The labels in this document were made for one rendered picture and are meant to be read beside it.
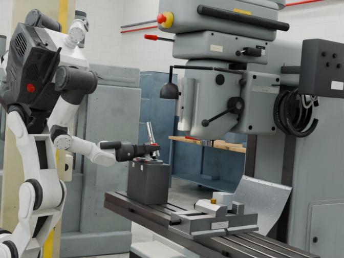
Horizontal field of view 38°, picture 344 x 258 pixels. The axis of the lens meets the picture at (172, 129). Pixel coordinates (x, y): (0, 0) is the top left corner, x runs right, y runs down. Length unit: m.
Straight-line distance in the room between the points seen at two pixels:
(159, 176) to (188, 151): 7.02
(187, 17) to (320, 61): 0.52
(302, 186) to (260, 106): 0.40
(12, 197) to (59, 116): 1.52
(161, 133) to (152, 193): 7.10
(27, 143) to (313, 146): 1.25
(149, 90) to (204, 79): 7.37
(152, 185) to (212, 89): 0.62
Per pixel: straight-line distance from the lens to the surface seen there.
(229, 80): 1.98
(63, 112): 2.09
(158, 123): 9.36
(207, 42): 1.89
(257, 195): 2.30
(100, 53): 11.75
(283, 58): 2.17
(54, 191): 2.28
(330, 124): 2.29
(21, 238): 2.41
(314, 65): 1.93
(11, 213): 3.57
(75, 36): 2.16
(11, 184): 3.53
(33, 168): 2.29
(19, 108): 2.39
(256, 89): 2.05
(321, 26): 7.26
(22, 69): 2.11
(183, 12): 1.88
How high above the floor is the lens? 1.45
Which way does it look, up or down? 3 degrees down
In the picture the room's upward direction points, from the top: 4 degrees clockwise
